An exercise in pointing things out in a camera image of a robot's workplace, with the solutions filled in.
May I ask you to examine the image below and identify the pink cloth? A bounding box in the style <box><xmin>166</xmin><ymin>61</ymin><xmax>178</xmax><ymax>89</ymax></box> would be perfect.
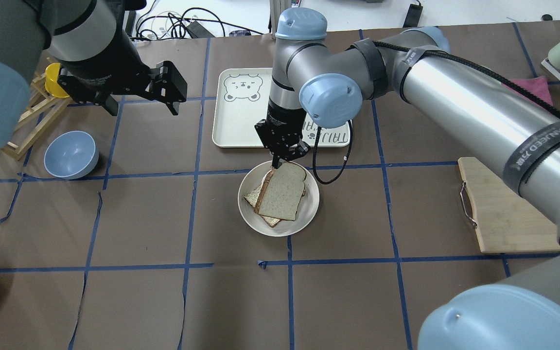
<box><xmin>511</xmin><ymin>76</ymin><xmax>554</xmax><ymax>106</ymax></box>

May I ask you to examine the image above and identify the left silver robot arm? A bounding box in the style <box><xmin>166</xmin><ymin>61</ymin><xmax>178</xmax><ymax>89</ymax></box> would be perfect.
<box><xmin>0</xmin><ymin>0</ymin><xmax>188</xmax><ymax>149</ymax></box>

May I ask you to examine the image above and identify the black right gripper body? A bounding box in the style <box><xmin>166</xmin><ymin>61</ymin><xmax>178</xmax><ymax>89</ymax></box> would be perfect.
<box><xmin>255</xmin><ymin>109</ymin><xmax>310</xmax><ymax>162</ymax></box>

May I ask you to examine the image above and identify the wooden mug rack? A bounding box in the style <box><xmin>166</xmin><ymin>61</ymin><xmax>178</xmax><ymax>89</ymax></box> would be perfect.
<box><xmin>0</xmin><ymin>56</ymin><xmax>72</xmax><ymax>161</ymax></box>

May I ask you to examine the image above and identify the cream bear tray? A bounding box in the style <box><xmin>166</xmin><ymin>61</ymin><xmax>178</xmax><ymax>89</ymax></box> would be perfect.
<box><xmin>211</xmin><ymin>68</ymin><xmax>351</xmax><ymax>149</ymax></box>

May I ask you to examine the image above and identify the white bread slice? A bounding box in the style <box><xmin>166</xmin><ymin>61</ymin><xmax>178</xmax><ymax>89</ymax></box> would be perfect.
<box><xmin>255</xmin><ymin>162</ymin><xmax>306</xmax><ymax>221</ymax></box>

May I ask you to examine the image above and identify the bread slice on plate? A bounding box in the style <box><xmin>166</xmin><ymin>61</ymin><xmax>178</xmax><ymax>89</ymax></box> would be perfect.
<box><xmin>244</xmin><ymin>184</ymin><xmax>281</xmax><ymax>228</ymax></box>

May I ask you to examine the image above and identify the small black adapter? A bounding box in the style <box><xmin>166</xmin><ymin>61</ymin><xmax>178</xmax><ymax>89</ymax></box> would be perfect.
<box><xmin>402</xmin><ymin>2</ymin><xmax>423</xmax><ymax>27</ymax></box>

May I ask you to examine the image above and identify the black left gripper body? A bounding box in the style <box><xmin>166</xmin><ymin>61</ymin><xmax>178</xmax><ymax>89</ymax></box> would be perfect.
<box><xmin>56</xmin><ymin>41</ymin><xmax>188</xmax><ymax>116</ymax></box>

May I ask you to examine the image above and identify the yellow mug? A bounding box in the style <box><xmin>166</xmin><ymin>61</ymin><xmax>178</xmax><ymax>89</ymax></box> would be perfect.
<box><xmin>44</xmin><ymin>63</ymin><xmax>70</xmax><ymax>98</ymax></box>

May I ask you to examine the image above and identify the blue bowl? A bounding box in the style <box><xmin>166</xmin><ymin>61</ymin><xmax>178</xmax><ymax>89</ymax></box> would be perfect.
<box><xmin>44</xmin><ymin>130</ymin><xmax>100</xmax><ymax>180</ymax></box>

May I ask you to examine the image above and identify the cream round plate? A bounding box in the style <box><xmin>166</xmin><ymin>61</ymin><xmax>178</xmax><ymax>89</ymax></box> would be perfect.
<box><xmin>238</xmin><ymin>161</ymin><xmax>320</xmax><ymax>237</ymax></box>

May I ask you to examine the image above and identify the wooden cutting board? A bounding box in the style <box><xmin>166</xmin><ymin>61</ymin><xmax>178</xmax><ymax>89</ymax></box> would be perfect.
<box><xmin>457</xmin><ymin>157</ymin><xmax>560</xmax><ymax>253</ymax></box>

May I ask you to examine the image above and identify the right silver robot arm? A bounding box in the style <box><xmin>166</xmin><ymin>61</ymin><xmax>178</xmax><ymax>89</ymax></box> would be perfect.
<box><xmin>255</xmin><ymin>7</ymin><xmax>560</xmax><ymax>350</ymax></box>

